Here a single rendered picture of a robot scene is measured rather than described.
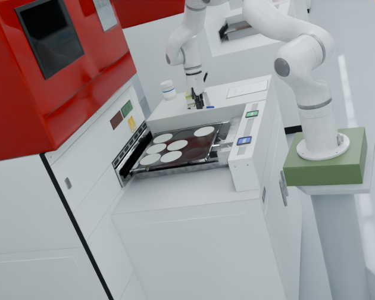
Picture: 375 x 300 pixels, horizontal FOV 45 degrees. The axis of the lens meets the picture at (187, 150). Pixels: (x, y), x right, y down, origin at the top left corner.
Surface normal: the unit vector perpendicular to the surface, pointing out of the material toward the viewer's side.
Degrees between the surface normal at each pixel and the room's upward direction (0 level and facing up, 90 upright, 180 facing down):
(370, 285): 90
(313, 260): 0
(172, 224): 90
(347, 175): 90
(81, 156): 90
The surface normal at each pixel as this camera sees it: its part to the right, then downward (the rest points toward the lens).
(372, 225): -0.29, -0.87
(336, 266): -0.55, 0.49
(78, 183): 0.93, -0.15
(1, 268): -0.24, 0.47
